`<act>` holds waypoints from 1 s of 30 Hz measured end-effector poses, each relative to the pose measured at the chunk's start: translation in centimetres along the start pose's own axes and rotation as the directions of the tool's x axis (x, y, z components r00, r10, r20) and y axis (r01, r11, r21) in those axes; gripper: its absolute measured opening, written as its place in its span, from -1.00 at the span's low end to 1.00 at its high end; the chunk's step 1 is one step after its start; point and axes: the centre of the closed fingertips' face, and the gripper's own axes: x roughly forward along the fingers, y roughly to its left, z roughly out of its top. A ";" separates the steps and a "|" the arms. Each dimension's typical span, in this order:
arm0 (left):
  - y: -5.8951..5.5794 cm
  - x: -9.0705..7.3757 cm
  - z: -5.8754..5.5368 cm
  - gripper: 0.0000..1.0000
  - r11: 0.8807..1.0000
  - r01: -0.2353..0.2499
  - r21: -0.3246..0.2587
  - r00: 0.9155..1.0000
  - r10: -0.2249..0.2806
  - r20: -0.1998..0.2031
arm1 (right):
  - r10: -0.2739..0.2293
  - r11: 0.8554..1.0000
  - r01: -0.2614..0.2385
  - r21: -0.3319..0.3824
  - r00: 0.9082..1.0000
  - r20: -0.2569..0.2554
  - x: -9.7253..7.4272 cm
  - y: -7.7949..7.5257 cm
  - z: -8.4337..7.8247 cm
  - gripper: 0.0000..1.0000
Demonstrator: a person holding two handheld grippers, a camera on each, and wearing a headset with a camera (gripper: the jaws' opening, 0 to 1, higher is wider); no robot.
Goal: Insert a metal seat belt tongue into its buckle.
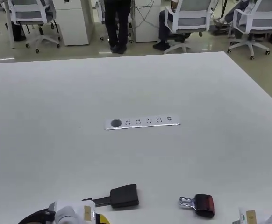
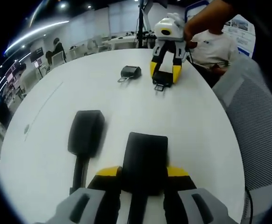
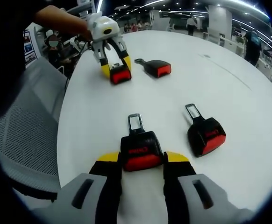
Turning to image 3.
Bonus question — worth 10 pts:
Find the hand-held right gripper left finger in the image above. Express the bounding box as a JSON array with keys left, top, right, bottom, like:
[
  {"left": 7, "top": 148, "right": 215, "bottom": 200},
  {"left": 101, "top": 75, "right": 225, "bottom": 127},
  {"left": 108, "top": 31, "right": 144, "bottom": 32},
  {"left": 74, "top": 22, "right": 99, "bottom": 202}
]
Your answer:
[{"left": 33, "top": 151, "right": 123, "bottom": 224}]

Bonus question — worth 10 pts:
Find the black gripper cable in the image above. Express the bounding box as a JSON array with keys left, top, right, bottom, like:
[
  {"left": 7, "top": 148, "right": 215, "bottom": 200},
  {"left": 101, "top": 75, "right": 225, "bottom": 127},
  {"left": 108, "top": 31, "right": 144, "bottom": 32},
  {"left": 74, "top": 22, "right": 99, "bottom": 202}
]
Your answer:
[{"left": 64, "top": 39, "right": 92, "bottom": 93}]

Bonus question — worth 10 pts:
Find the black red seat belt buckle tongue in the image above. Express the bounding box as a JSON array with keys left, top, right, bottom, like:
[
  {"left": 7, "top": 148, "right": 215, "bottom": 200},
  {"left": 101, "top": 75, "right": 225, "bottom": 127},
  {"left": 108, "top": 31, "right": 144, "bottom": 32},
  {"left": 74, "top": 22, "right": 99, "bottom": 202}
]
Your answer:
[
  {"left": 185, "top": 103, "right": 227, "bottom": 158},
  {"left": 109, "top": 63, "right": 132, "bottom": 85},
  {"left": 134, "top": 58, "right": 173, "bottom": 79},
  {"left": 120, "top": 113, "right": 166, "bottom": 172}
]

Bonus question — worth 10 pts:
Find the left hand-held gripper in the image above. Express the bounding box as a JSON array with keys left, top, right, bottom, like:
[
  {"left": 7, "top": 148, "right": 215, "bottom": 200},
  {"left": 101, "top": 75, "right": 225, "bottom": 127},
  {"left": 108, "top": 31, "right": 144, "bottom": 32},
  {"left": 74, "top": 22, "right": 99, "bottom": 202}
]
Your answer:
[{"left": 86, "top": 11, "right": 132, "bottom": 78}]

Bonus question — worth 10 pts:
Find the printed poster stand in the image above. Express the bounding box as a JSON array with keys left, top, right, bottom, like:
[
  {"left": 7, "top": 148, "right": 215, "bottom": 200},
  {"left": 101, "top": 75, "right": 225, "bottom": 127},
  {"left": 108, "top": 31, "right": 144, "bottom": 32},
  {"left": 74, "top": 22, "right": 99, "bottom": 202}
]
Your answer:
[{"left": 22, "top": 30, "right": 38, "bottom": 69}]

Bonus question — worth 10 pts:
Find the person's left forearm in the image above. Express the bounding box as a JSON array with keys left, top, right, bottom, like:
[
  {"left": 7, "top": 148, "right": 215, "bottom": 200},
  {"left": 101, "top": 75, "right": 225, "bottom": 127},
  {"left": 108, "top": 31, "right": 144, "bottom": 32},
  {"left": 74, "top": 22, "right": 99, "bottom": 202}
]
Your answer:
[{"left": 34, "top": 5, "right": 93, "bottom": 39}]

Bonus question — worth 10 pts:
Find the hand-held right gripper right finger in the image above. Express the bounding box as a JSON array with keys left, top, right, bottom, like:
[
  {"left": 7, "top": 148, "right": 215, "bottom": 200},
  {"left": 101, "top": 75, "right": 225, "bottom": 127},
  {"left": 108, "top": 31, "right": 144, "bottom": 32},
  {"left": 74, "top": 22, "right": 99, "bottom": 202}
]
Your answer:
[{"left": 163, "top": 151, "right": 256, "bottom": 224}]

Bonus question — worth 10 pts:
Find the grey mesh office chair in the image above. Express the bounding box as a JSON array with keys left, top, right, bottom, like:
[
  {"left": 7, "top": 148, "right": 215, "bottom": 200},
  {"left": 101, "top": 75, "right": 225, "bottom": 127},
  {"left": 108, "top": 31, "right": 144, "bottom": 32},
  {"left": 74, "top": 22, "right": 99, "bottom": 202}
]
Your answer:
[{"left": 0, "top": 56, "right": 69, "bottom": 202}]

